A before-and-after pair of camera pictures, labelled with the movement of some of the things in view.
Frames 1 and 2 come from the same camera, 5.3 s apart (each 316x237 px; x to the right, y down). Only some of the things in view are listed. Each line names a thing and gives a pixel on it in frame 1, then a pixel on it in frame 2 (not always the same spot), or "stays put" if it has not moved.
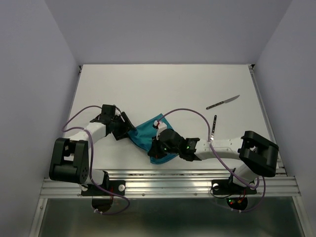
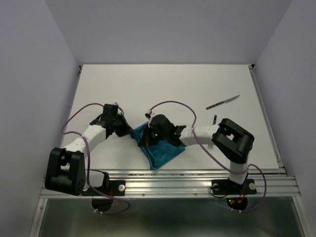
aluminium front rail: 172,183 stays put
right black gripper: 154,150 -> 146,140
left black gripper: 127,126 stays put
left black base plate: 118,187 stays put
